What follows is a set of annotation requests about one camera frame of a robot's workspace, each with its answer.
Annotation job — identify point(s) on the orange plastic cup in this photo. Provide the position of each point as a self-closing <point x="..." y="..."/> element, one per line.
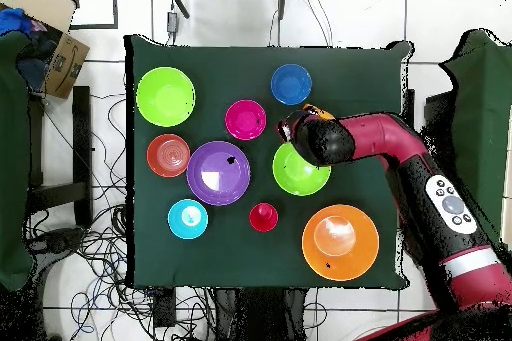
<point x="322" y="113"/>

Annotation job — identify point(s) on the red plastic cup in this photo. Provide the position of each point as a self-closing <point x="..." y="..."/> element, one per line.
<point x="263" y="217"/>

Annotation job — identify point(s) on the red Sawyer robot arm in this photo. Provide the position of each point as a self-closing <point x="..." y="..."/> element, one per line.
<point x="384" y="133"/>

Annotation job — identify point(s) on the pink plastic bowl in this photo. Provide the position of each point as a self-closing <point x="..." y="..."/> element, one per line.
<point x="245" y="120"/>

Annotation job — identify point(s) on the blue plastic bowl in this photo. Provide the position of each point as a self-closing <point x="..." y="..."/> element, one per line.
<point x="291" y="84"/>

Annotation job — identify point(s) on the green plastic bowl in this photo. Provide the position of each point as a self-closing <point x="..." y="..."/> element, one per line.
<point x="165" y="97"/>
<point x="294" y="177"/>

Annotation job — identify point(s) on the purple plastic bowl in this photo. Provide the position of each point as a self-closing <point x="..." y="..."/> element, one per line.
<point x="218" y="173"/>

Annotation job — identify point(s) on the dark green tablecloth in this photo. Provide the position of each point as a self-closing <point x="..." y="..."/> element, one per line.
<point x="360" y="77"/>

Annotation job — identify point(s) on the red-orange plastic bowl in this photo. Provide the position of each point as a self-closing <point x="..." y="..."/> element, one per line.
<point x="168" y="155"/>

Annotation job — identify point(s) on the large orange plastic bowl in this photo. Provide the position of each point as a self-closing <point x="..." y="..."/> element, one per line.
<point x="340" y="243"/>

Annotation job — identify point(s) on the black tripod leg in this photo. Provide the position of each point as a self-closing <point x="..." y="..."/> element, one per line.
<point x="282" y="1"/>
<point x="178" y="1"/>

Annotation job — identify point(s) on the cyan plastic bowl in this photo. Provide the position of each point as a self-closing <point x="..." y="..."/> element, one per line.
<point x="188" y="219"/>

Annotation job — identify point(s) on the green cloth covered table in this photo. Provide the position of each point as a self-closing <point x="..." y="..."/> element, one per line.
<point x="480" y="117"/>
<point x="10" y="157"/>

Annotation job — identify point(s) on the black power strip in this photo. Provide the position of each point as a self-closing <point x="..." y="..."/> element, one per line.
<point x="164" y="305"/>

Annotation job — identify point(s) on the brown cardboard box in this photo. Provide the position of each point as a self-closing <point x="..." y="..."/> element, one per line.
<point x="66" y="65"/>

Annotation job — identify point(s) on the blue cloth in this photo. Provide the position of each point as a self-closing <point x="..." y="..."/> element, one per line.
<point x="14" y="21"/>

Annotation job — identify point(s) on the black stool frame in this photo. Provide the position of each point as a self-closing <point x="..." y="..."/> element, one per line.
<point x="440" y="105"/>
<point x="82" y="137"/>

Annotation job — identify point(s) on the black metal frame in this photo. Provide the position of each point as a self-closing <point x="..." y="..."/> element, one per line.
<point x="115" y="5"/>

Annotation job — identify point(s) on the black pedestal foot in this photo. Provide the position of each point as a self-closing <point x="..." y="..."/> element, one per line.
<point x="60" y="239"/>

